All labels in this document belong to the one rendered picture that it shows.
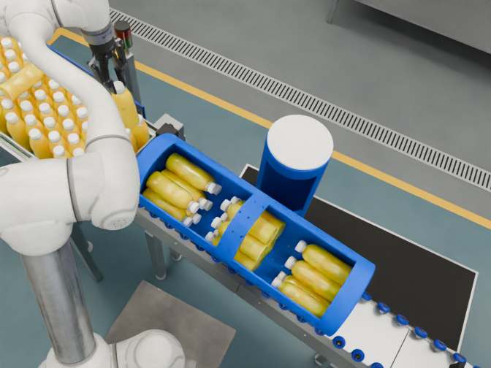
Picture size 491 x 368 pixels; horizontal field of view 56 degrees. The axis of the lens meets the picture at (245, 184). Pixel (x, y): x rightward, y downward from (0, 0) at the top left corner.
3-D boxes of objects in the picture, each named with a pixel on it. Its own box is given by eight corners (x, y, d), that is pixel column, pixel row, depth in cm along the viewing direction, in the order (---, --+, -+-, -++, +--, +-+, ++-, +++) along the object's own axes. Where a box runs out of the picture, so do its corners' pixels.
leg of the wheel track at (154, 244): (161, 282, 264) (152, 238, 210) (153, 276, 265) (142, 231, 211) (168, 274, 267) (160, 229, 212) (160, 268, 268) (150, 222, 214)
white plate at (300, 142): (262, 115, 198) (262, 117, 199) (272, 171, 185) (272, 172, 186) (325, 112, 202) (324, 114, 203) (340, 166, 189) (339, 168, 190)
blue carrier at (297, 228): (321, 346, 161) (346, 323, 137) (128, 209, 180) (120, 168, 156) (358, 283, 175) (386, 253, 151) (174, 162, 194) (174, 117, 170)
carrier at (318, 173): (243, 208, 275) (250, 253, 261) (261, 117, 199) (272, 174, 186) (291, 204, 279) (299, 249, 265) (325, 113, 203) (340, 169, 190)
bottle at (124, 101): (120, 115, 172) (107, 82, 156) (139, 112, 173) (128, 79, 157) (120, 130, 169) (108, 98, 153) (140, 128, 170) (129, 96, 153)
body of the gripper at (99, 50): (98, 50, 131) (106, 71, 139) (119, 32, 134) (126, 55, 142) (79, 37, 133) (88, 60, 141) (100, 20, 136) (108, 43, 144)
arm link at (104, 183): (133, 129, 97) (64, 137, 93) (147, 206, 89) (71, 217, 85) (136, 163, 108) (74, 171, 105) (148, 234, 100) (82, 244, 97)
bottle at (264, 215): (283, 223, 161) (240, 193, 165) (272, 239, 161) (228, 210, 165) (284, 224, 168) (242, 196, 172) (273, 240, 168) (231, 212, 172)
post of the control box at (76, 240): (97, 282, 261) (48, 199, 174) (92, 278, 262) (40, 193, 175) (102, 277, 263) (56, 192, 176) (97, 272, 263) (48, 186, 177)
